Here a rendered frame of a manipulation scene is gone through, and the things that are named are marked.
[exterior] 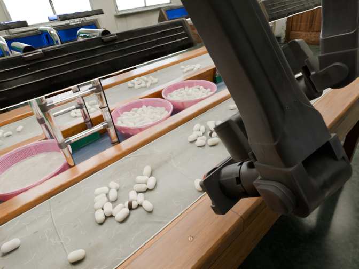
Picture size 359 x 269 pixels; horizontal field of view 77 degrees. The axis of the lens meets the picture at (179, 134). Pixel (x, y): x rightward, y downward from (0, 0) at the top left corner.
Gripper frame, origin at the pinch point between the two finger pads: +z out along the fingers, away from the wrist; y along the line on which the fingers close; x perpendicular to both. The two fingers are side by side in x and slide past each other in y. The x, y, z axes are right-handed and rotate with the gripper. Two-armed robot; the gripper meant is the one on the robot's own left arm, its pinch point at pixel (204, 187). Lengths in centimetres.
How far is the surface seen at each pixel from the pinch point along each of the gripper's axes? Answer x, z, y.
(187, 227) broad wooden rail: 5.0, 3.1, 6.6
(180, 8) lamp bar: -72, 43, -70
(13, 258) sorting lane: -8.2, 21.9, 35.9
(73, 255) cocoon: -2.6, 12.8, 26.1
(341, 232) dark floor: 75, 40, -79
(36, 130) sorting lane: -48, 68, 18
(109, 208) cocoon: -6.0, 16.8, 15.6
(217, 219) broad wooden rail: 7.1, 0.8, 1.0
